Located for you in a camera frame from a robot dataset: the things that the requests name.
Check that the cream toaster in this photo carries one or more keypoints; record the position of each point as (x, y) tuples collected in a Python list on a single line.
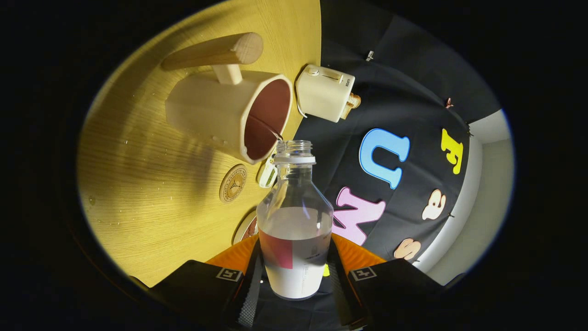
[(321, 94)]

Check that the round wooden coaster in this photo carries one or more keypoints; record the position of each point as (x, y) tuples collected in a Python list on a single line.
[(233, 184)]

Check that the divided dish of grains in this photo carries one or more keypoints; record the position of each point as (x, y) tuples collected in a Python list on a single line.
[(267, 175)]

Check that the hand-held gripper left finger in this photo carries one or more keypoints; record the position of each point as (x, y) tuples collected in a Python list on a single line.
[(245, 303)]

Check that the black backdrop cloth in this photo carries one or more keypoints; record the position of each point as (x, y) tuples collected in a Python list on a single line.
[(413, 69)]

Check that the small white plate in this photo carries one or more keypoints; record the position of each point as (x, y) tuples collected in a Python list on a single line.
[(243, 227)]

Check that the clear juice bottle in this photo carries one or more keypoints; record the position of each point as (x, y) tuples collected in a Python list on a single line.
[(294, 257)]

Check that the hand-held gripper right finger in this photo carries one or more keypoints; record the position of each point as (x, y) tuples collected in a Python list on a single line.
[(341, 294)]

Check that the wooden table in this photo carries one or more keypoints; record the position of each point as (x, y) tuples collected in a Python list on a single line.
[(147, 184)]

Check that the copper clip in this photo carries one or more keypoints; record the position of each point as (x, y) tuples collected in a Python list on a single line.
[(449, 103)]

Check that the toast slice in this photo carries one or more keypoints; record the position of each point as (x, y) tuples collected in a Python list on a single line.
[(347, 111), (354, 100)]

